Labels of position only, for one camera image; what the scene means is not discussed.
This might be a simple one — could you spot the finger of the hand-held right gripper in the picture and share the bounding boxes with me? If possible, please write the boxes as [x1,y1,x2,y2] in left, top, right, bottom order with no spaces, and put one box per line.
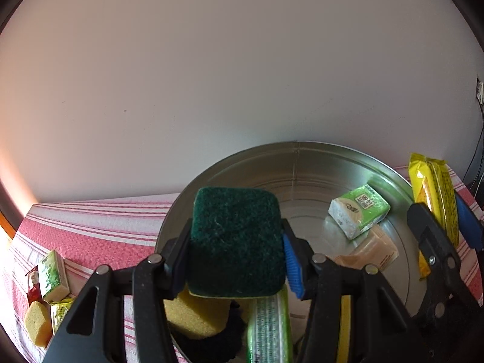
[455,192,484,252]
[407,203,484,333]

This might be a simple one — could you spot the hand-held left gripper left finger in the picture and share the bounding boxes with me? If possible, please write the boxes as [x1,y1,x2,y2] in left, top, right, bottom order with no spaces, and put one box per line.
[44,219,191,363]

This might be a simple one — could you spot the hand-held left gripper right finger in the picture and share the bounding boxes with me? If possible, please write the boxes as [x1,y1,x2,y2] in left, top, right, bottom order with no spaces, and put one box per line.
[282,219,428,363]

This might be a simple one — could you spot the yellow sponge with dark scourer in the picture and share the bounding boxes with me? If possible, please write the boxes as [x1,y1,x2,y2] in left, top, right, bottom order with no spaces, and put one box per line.
[164,289,243,363]

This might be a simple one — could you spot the yellow snack packet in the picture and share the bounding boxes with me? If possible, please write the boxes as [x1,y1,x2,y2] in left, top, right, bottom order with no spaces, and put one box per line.
[336,294,353,363]
[409,153,460,281]

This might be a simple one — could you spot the beige paper packet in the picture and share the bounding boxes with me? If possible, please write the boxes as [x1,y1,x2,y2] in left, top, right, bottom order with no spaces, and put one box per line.
[335,225,399,273]

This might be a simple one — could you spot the green scouring sponge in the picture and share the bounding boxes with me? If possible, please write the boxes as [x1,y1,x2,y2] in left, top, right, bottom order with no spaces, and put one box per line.
[187,186,287,299]

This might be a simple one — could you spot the long green white packet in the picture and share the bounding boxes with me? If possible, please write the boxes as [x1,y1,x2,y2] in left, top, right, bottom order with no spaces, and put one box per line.
[246,286,294,363]

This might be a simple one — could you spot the green white tissue packet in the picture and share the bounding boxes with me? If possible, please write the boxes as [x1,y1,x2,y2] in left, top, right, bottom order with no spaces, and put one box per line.
[328,184,391,240]

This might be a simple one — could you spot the round metal cookie tin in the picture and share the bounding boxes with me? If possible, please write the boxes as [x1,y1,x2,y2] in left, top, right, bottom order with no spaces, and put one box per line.
[154,142,417,363]

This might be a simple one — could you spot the green white box packet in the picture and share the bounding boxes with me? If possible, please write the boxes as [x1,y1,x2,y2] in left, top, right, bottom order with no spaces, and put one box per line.
[38,250,70,303]

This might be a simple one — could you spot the yellow green packet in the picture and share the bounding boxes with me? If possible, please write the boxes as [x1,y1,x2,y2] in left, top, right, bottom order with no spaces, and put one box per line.
[50,298,75,335]

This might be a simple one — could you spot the red sauce sachet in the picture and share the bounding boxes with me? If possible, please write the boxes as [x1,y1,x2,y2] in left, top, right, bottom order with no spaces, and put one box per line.
[26,267,41,307]

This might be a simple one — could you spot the plain yellow sponge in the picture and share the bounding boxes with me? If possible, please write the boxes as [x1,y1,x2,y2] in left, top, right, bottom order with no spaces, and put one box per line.
[25,301,52,348]

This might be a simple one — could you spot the red striped tablecloth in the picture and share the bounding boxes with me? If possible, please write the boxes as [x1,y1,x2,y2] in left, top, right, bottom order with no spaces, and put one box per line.
[8,162,481,363]

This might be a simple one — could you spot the black power cable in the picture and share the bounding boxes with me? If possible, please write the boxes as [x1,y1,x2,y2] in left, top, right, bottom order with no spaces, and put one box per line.
[464,102,484,190]

